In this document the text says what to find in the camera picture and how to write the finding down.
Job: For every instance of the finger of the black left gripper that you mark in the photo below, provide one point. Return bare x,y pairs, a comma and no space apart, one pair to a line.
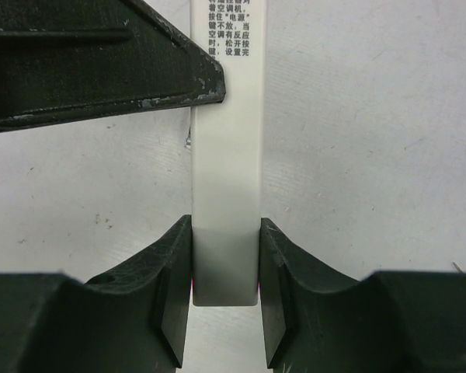
66,61

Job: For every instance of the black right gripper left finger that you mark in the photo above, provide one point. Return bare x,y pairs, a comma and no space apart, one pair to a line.
131,318

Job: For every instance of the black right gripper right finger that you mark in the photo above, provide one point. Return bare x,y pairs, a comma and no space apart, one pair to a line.
316,319

